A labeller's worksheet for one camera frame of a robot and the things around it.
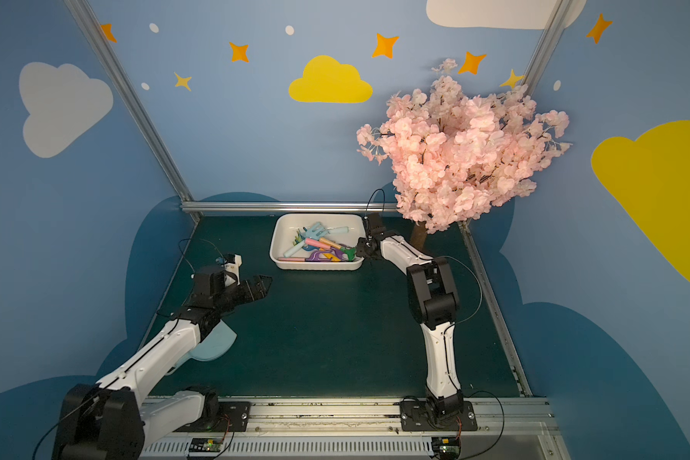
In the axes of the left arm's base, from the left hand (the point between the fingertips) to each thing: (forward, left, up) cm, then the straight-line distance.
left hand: (261, 278), depth 86 cm
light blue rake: (+24, -6, -12) cm, 28 cm away
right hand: (+20, -33, -8) cm, 40 cm away
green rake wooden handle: (+21, -27, -14) cm, 37 cm away
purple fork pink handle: (+18, -14, -13) cm, 26 cm away
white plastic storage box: (+31, 0, -11) cm, 33 cm away
